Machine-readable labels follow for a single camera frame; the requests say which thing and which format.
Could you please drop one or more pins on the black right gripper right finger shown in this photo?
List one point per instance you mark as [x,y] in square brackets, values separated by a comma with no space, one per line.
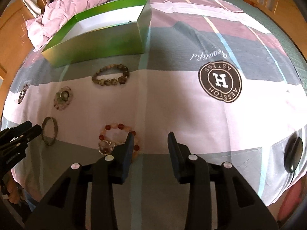
[193,170]

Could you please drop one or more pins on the silver metal bangle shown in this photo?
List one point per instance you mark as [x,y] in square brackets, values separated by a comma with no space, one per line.
[49,131]

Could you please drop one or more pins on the pink duvet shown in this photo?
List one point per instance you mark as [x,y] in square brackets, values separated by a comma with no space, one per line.
[57,13]

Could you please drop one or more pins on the left hand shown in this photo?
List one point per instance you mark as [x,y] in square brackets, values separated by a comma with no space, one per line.
[12,188]

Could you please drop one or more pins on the green cardboard box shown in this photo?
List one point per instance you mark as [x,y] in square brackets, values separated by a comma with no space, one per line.
[112,29]

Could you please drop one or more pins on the wooden bed headboard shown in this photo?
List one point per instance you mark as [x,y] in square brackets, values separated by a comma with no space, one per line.
[287,16]

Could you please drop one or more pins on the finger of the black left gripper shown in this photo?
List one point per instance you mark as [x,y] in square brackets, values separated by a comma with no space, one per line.
[9,133]
[15,150]

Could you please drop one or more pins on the black computer mouse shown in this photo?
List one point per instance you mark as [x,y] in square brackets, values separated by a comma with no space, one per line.
[293,154]

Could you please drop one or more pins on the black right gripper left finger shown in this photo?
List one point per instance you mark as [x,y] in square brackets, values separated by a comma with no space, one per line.
[109,170]

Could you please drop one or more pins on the patchwork bed sheet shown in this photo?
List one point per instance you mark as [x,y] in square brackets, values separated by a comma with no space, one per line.
[211,73]

